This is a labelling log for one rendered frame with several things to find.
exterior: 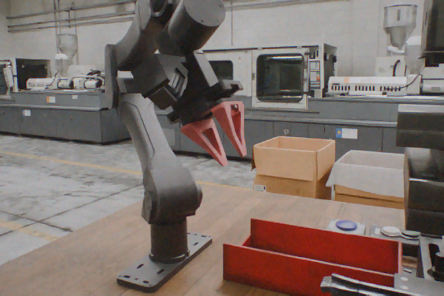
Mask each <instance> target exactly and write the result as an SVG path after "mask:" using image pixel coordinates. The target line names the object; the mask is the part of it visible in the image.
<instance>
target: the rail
mask: <svg viewBox="0 0 444 296"><path fill-rule="evenodd" d="M359 288H361V289H367V290H371V291H376V292H379V293H386V294H389V295H393V296H394V295H396V296H431V295H426V294H421V293H416V292H412V291H405V290H402V289H396V288H392V287H386V286H382V285H376V284H372V283H367V282H362V281H360V282H359Z"/></svg>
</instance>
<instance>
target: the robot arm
mask: <svg viewBox="0 0 444 296"><path fill-rule="evenodd" d="M224 20H225V7H224V4H223V2H222V0H137V3H136V5H135V17H134V20H133V22H132V24H131V26H130V27H129V28H128V31H127V32H126V35H125V36H124V37H123V38H122V39H121V40H120V41H118V42H116V44H106V45H105V47H104V71H105V93H106V103H107V106H108V108H109V109H115V111H116V114H117V116H119V117H120V119H121V121H123V123H124V125H125V126H126V127H127V128H128V130H129V133H130V135H131V139H132V141H133V145H134V147H135V150H136V153H137V155H138V157H139V161H140V163H141V169H142V175H143V181H142V183H143V187H144V193H143V195H144V197H143V204H142V208H141V217H142V218H143V220H144V221H146V222H147V223H148V224H150V237H151V247H150V249H149V253H148V255H146V256H144V257H143V258H141V259H140V260H138V261H137V262H135V263H134V264H132V265H131V266H130V267H128V268H126V269H124V270H123V271H122V272H121V273H120V274H118V275H117V284H119V285H121V286H124V287H128V288H131V289H135V290H139V291H143V292H146V293H152V292H154V291H156V290H158V288H160V286H162V285H164V284H165V283H166V282H167V281H168V280H169V279H170V278H171V277H172V276H174V275H175V274H176V273H177V272H179V271H180V270H181V269H182V268H183V267H184V266H186V265H187V264H189V263H190V261H191V260H192V259H194V258H195V257H196V256H197V255H199V254H200V253H201V252H202V251H203V250H204V249H205V248H206V247H207V246H209V245H210V244H211V243H212V242H213V237H212V236H211V235H206V234H202V233H195V232H191V231H187V217H191V215H195V214H196V210H197V208H200V206H201V202H202V199H203V191H202V187H201V185H200V184H199V183H198V182H196V181H195V180H194V177H193V175H192V172H191V170H190V169H189V167H188V166H183V165H182V162H181V160H179V159H177V158H176V156H175V154H174V152H173V151H172V149H171V148H170V145H168V142H167V139H166V137H165V135H164V132H163V130H162V127H161V125H160V122H159V121H158V119H157V117H156V113H155V108H154V107H155V106H157V107H158V108H160V109H161V110H164V109H166V108H168V107H169V106H172V109H173V111H172V112H170V113H168V114H167V115H166V117H167V119H168V121H169V122H170V123H171V124H175V123H177V122H178V120H181V122H182V125H183V128H181V131H182V133H183V134H185V136H186V137H188V138H189V139H191V140H193V141H194V142H196V143H197V144H198V145H199V146H200V147H202V148H203V149H205V150H206V151H207V152H208V153H210V155H211V156H212V157H213V158H214V159H215V160H216V161H217V162H218V163H220V165H221V166H222V167H224V166H226V165H227V159H226V156H225V152H224V149H223V146H222V143H221V140H220V137H219V136H218V133H217V130H216V127H215V123H214V121H213V119H212V118H214V117H215V118H216V120H217V121H218V122H219V124H220V126H221V127H222V128H223V130H224V132H225V133H226V136H227V137H228V138H229V139H230V140H231V143H232V144H233V146H234V148H235V149H236V150H237V152H238V153H239V155H240V156H241V157H244V156H246V146H245V141H244V104H243V103H242V101H237V100H236V98H235V95H234V93H236V92H237V91H242V90H244V88H243V86H242V83H241V81H235V80H221V81H218V80H217V78H216V76H215V73H214V72H213V69H212V68H211V66H210V64H209V62H208V60H207V58H206V56H205V55H204V54H203V52H202V49H201V48H203V47H204V46H205V44H206V43H207V41H208V40H209V39H210V38H211V37H212V35H213V34H214V33H215V31H216V30H217V28H219V27H220V25H221V24H222V22H223V21H224ZM157 50H158V52H159V54H155V53H156V52H157ZM118 71H121V72H131V75H132V77H118ZM232 119H233V121H232ZM233 124H234V126H233ZM234 127H235V128H234ZM202 132H203V133H204V134H205V136H206V137H207V138H208V139H209V141H211V143H212V145H213V146H212V145H211V143H210V142H209V141H208V140H207V139H206V138H205V137H204V135H203V133H202ZM214 148H215V149H214Z"/></svg>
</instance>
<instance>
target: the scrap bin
mask: <svg viewBox="0 0 444 296"><path fill-rule="evenodd" d="M395 273H397V274H402V241H398V240H390V239H382V238H377V237H369V236H365V235H356V234H351V233H343V231H342V232H339V231H334V230H330V229H321V228H317V227H308V226H304V225H296V224H291V223H282V222H277V221H270V220H265V219H256V218H251V219H250V235H249V236H247V238H246V239H245V240H244V241H243V242H242V243H241V244H240V245H236V244H230V243H225V242H224V243H223V279H225V280H229V281H234V282H237V283H243V284H246V285H252V286H255V287H261V289H266V290H269V291H275V292H278V293H284V294H287V295H292V296H332V295H331V292H322V291H321V288H320V286H321V283H322V280H323V277H326V276H332V274H338V275H341V276H344V277H347V278H351V279H355V280H357V281H362V282H367V283H372V284H376V285H382V286H386V287H392V288H393V286H394V275H395Z"/></svg>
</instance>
